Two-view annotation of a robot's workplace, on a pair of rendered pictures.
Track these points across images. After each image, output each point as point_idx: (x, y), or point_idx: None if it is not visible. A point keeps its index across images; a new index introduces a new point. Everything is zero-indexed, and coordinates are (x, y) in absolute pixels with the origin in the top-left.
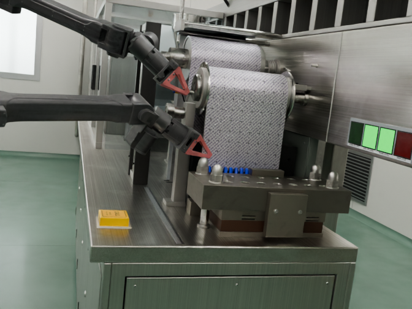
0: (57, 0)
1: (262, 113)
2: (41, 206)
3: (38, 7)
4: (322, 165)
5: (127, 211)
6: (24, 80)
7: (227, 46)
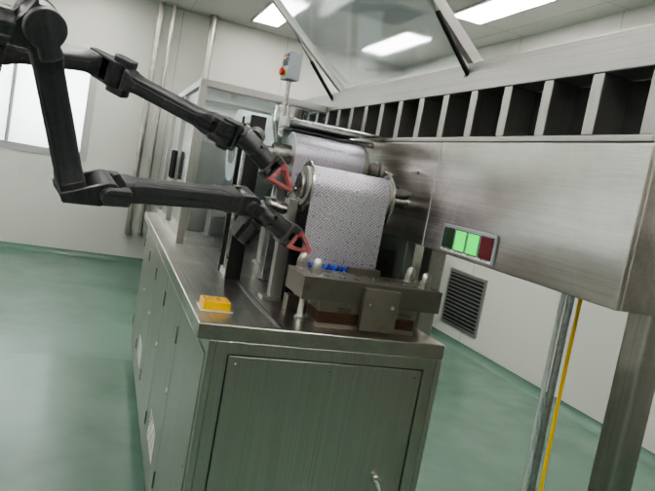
0: None
1: (363, 213)
2: (85, 315)
3: (150, 94)
4: None
5: None
6: None
7: (331, 146)
